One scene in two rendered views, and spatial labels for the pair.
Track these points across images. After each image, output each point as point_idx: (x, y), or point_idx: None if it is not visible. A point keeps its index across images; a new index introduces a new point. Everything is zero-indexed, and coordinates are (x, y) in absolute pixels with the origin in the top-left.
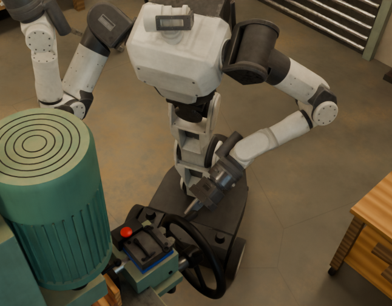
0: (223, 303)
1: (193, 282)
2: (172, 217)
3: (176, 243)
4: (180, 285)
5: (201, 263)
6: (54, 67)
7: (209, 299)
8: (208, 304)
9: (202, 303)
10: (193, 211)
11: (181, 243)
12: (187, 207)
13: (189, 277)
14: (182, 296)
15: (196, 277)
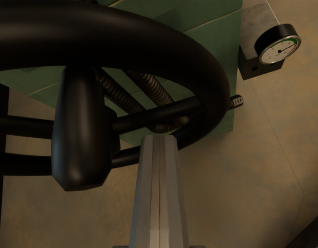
0: (229, 242)
1: (121, 151)
2: (93, 3)
3: (144, 110)
4: (270, 207)
5: (286, 247)
6: None
7: (240, 229)
8: (235, 225)
9: (238, 220)
10: (69, 153)
11: (131, 120)
12: (171, 159)
13: (135, 149)
14: (255, 202)
15: (129, 162)
